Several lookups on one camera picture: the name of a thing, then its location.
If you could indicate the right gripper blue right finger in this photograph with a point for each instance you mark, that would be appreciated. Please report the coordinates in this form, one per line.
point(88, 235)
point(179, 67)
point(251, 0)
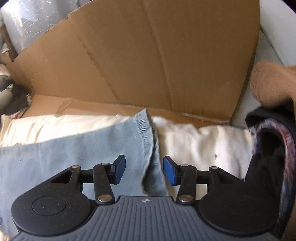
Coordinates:
point(184, 176)

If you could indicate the light blue denim pants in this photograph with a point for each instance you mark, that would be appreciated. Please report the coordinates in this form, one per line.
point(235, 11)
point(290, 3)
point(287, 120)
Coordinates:
point(24, 167)

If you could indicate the cream cartoon bear bedsheet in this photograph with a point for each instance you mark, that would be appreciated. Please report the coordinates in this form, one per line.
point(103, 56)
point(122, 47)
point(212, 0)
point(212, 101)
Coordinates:
point(226, 147)

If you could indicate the folded brown garment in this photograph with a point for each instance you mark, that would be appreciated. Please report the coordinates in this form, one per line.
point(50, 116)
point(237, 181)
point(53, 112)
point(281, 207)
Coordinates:
point(272, 84)

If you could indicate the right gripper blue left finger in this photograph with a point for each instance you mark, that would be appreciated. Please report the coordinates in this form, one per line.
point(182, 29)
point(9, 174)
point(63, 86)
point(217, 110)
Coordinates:
point(105, 175)

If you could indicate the grey neck pillow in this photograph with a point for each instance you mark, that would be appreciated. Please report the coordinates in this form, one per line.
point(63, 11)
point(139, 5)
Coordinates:
point(6, 91)

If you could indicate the black garment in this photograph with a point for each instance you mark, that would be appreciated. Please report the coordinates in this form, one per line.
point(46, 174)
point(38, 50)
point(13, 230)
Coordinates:
point(18, 102)

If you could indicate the brown cardboard sheet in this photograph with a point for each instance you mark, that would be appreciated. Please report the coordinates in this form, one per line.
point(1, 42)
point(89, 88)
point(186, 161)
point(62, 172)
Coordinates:
point(187, 56)

